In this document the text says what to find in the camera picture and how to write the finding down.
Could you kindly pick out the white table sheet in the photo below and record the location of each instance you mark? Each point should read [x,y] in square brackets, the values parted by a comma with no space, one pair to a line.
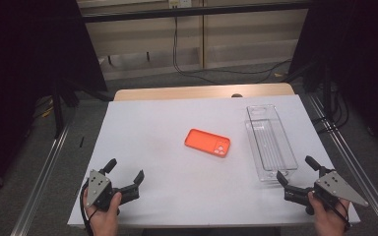
[164,170]

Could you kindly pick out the clear plastic container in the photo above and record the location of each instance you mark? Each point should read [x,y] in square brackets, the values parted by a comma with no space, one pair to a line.
[270,144]

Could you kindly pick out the black metal stand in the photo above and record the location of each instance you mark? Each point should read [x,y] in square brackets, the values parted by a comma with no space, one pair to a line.
[326,91]
[58,108]

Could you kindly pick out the small dark knob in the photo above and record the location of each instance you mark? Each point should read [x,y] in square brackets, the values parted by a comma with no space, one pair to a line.
[237,95]

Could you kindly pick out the aluminium floor rail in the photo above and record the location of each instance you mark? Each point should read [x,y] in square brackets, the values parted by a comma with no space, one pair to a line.
[41,183]
[351,157]

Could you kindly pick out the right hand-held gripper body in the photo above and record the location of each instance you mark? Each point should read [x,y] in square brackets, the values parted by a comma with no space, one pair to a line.
[336,188]

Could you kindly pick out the person's right hand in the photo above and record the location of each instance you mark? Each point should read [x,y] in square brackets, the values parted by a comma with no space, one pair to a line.
[328,219]

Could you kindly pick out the orange phone case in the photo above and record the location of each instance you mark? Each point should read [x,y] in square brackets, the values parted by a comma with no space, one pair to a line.
[203,141]

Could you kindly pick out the small black floor piece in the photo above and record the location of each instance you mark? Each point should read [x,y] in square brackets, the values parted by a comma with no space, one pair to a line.
[81,142]

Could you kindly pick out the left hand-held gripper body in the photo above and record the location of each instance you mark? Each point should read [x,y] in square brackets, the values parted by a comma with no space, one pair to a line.
[99,191]

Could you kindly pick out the person's left hand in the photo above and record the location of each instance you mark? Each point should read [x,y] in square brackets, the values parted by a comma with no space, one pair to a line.
[103,221]

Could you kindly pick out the white wall socket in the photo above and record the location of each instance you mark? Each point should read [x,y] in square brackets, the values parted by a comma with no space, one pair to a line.
[179,3]

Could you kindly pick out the black curtain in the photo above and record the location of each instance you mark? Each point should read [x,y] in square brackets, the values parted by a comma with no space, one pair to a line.
[357,49]
[23,59]

